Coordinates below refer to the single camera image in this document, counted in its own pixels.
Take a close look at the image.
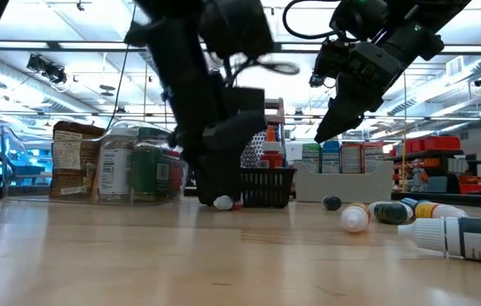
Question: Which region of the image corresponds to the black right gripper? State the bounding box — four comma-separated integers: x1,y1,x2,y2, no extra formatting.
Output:
313,41,405,145

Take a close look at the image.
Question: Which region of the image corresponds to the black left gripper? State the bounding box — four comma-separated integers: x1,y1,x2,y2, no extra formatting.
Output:
124,16,267,207

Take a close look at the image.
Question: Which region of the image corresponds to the small black dropper bottle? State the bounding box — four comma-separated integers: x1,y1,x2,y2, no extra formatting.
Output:
212,195,245,213
321,195,344,213
397,216,481,267

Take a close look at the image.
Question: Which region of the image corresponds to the red lid spice tin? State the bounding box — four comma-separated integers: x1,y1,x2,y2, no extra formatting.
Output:
167,149,184,201

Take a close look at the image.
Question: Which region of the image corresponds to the blue Rice Krispies cereal box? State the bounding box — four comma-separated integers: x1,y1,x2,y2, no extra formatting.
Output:
322,139,342,174

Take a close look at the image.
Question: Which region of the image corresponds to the large red food colouring bottle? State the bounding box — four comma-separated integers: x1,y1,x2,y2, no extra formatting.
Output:
260,124,286,170

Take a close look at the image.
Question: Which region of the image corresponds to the black plastic basket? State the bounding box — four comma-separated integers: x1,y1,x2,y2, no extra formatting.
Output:
240,167,298,210

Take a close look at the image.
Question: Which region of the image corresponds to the green Apple Jacks cereal box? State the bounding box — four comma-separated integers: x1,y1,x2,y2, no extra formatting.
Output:
301,142,324,174

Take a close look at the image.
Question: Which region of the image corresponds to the green lid spice jar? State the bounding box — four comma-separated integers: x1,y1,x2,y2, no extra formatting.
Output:
132,127,172,203

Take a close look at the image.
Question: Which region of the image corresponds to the grey plastic bin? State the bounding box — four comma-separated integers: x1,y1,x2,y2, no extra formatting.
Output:
292,160,395,204

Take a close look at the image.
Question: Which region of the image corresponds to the white lid spice jar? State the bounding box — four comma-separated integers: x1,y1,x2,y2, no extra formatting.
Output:
97,127,140,203

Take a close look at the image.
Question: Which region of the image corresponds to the small yellow dropper bottle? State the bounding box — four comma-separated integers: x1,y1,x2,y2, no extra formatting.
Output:
339,201,372,235

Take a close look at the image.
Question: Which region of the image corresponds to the small dark green dropper bottle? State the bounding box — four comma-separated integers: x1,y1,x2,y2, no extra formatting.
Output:
369,200,410,226

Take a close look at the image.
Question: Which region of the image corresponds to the long blue dropper bottle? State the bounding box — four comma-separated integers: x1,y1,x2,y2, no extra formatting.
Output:
400,196,420,214

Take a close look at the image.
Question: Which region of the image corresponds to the orange spice jar black lid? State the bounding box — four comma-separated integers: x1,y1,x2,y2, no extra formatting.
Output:
90,168,100,202

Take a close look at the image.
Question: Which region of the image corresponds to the small orange dropper bottle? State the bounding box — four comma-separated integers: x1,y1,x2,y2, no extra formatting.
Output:
412,200,470,221

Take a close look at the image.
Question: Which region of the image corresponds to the clear plastic container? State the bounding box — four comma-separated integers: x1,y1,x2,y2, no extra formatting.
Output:
0,120,189,207

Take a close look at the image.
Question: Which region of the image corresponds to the pink metal box grater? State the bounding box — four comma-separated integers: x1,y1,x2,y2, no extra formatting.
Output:
240,98,286,169

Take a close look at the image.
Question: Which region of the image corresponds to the red storage bin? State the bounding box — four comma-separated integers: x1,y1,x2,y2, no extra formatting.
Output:
404,135,462,155

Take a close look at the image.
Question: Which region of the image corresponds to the black storage shelf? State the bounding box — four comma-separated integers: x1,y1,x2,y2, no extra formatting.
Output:
387,135,481,203

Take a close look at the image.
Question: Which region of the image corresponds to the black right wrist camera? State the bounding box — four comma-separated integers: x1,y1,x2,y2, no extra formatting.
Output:
308,38,350,89

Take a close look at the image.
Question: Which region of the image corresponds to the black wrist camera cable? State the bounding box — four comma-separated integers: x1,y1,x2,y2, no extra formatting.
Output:
281,0,344,42

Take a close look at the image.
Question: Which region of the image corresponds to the black aluminium table frame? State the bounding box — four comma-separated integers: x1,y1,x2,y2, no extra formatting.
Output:
390,191,481,211

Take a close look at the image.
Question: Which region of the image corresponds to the black overhead rig frame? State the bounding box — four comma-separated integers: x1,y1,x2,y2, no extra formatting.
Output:
0,40,481,55

